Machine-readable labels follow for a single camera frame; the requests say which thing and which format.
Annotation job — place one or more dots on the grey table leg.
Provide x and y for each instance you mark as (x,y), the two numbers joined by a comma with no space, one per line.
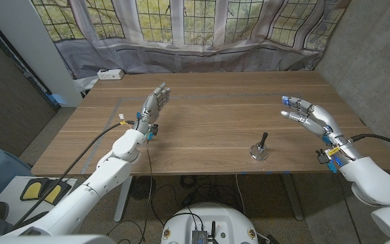
(293,203)

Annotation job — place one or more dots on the yellow and black foot pedal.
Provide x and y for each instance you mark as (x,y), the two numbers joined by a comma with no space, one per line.
(54,193)
(32,189)

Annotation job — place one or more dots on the white robot torso base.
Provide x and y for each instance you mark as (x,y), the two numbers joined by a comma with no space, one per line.
(222,220)

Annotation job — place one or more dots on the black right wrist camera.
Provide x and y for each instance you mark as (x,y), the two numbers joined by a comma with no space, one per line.
(323,156)

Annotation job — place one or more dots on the white pedal platform board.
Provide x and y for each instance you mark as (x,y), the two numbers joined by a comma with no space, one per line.
(12,193)

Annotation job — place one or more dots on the white robot chest plate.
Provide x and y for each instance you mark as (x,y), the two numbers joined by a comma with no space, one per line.
(46,240)

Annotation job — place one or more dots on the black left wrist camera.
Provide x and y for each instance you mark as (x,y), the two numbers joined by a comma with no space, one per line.
(153,129)

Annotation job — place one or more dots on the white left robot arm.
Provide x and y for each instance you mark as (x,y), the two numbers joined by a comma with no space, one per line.
(80,203)

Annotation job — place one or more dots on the printed window backdrop cloth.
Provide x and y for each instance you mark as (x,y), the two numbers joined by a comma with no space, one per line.
(195,57)

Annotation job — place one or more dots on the white table leg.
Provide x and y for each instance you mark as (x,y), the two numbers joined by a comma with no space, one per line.
(122,203)

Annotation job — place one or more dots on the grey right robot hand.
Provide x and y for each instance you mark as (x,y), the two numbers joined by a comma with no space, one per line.
(320,118)

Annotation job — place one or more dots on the white pillar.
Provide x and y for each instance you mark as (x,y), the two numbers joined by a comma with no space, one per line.
(29,40)

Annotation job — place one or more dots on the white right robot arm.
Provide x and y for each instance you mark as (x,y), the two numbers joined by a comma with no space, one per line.
(371,183)

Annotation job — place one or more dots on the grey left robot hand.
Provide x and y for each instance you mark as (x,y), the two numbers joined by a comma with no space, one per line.
(152,105)

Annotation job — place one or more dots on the white power strip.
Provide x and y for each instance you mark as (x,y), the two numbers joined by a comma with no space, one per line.
(110,74)

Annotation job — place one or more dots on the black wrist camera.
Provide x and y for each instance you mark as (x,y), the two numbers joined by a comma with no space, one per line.
(153,129)
(323,156)

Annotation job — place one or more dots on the black round floor fan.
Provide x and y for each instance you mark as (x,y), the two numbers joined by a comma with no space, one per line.
(141,189)

